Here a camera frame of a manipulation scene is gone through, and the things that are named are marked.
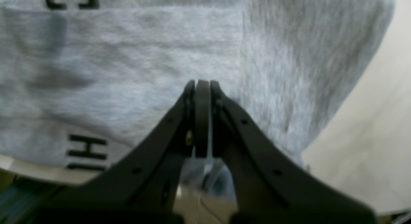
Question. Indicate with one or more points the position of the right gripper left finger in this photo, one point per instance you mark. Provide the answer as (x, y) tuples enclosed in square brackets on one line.
[(141, 188)]

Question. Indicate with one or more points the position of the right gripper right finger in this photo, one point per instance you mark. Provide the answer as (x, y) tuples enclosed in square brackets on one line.
[(270, 188)]

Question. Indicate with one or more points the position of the grey T-shirt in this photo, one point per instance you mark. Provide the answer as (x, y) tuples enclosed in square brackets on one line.
[(83, 82)]

